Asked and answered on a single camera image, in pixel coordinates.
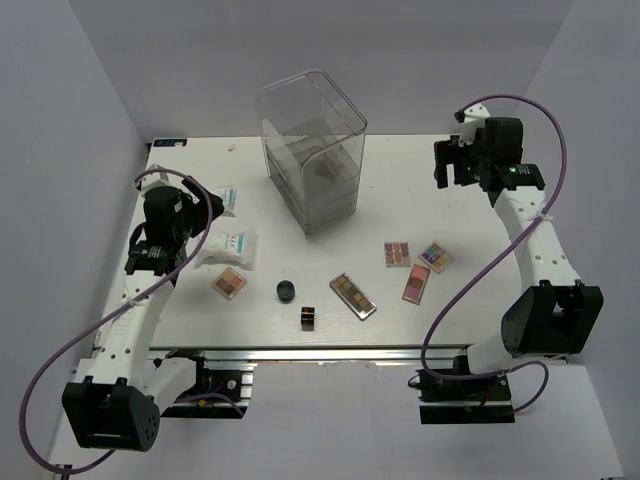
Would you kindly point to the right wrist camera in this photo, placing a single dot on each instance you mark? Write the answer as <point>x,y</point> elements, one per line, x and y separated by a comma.
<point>470,120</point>

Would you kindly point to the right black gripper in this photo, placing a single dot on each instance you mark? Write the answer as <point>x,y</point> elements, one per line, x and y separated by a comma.
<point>450,152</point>

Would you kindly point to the clear acrylic makeup organizer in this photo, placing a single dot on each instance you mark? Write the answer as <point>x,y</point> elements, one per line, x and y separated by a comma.
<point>313,139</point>

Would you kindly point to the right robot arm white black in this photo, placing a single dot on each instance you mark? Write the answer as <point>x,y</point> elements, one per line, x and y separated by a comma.
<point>556,311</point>

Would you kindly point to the small black amber cube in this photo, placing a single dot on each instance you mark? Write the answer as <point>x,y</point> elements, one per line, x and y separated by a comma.
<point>307,318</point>

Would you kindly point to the left blue table label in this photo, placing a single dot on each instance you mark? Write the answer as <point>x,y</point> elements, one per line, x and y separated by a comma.
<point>169,143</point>

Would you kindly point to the pink blush palette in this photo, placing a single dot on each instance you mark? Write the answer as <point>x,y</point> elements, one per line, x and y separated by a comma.
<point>416,283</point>

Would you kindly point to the colourful eyeshadow palette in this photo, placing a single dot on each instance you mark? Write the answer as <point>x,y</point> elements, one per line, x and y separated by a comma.
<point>435,257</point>

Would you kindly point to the square brown eyeshadow palette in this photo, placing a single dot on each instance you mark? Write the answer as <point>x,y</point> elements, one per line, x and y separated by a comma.
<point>228,283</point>

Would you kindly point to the round black jar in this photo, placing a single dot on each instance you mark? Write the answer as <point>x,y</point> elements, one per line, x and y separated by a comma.
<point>285,291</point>

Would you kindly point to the aluminium front rail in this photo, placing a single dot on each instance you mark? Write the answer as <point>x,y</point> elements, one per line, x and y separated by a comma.
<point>411,353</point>

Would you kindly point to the long brown eyeshadow palette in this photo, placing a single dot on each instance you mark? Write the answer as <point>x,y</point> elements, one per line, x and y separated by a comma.
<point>352,296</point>

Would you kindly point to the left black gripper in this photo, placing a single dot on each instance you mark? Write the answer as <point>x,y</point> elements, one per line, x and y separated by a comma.
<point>201,213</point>

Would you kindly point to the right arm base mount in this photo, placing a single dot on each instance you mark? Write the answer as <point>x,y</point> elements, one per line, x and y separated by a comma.
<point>455,402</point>

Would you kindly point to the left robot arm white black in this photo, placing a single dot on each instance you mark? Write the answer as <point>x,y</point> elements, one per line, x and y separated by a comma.
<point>118,404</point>

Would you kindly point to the nine pan pink palette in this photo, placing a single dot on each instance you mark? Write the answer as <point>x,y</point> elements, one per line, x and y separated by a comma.
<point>397,254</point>

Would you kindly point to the cotton pad pack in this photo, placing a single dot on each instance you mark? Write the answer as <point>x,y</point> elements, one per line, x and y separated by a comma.
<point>228,195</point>
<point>237,249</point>

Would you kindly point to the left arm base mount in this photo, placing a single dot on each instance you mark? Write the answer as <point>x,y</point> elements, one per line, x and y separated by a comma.
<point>223,387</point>

